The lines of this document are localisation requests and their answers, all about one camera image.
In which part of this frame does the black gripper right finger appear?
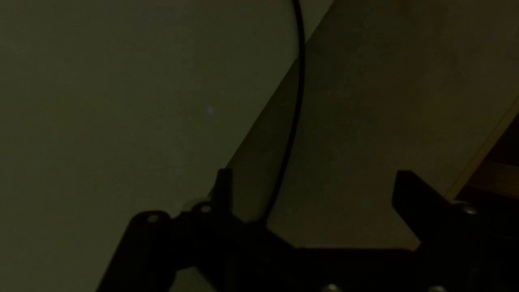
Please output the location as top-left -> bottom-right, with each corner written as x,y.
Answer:
391,170 -> 519,292

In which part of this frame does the thin black cable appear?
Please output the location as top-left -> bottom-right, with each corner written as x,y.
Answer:
261,0 -> 308,224

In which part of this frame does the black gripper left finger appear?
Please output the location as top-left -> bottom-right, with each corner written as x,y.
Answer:
96,167 -> 297,292

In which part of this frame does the large white board mat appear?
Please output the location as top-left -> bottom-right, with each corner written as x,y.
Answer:
0,0 -> 334,292

